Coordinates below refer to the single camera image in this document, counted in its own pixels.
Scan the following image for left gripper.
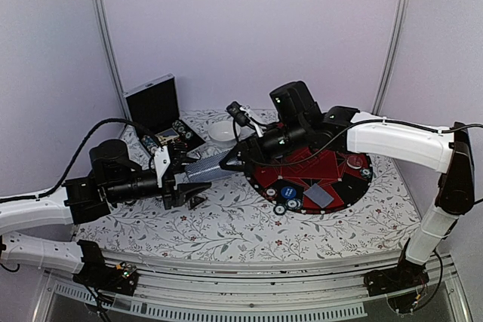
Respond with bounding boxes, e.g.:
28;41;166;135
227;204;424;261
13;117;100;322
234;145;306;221
106;155;211;210

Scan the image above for green twenty poker chip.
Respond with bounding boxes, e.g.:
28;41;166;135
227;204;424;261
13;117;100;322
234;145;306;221
183;131;193;140

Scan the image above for aluminium frame post left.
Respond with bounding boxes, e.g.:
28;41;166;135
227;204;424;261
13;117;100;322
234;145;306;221
92;0;129;118

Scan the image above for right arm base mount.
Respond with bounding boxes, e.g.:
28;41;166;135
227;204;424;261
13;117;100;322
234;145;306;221
363;262;429;296

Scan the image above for floral tablecloth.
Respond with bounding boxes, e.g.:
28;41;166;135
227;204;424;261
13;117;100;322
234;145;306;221
75;109;423;262

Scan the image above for blue chips off mat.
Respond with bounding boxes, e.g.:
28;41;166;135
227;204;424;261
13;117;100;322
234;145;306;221
273;204;287;216

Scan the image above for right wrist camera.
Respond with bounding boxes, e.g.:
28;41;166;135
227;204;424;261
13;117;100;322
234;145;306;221
226;101;250;127

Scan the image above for long poker chip row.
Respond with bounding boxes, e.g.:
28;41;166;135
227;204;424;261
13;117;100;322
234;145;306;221
141;135;158;155

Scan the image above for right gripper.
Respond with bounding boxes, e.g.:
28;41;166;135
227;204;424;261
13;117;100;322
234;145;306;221
220;117;309;172

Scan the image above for dealt cards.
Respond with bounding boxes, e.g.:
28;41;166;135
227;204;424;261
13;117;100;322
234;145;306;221
303;184;334;209

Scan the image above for green chips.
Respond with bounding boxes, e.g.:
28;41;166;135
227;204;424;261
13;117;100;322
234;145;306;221
286;198;302;210
360;168;372;179

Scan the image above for white ceramic bowl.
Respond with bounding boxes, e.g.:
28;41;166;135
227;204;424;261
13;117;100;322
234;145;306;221
208;121;241;146

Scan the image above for triangular all in marker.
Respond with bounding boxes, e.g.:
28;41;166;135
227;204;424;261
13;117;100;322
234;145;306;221
189;195;207;210

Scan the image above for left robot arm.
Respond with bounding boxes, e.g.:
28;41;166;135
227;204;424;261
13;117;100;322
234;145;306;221
1;139;209;287

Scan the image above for blue small blind button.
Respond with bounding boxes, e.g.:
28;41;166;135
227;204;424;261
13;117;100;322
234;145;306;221
280;186;297;200

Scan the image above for red chips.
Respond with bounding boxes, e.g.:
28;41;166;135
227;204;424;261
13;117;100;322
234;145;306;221
265;188;277;200

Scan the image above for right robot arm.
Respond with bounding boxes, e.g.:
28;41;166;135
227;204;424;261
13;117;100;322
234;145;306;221
158;82;482;273

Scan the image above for round red black poker mat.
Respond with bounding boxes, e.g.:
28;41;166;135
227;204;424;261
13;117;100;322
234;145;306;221
244;130;373;214

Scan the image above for short poker chip row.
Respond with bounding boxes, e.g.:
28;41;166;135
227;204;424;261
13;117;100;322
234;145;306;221
172;120;186;134

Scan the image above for boxed playing card deck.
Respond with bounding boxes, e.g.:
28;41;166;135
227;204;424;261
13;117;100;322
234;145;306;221
156;128;180;143

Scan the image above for blue card deck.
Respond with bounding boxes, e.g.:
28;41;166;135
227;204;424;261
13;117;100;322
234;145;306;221
185;150;234;182

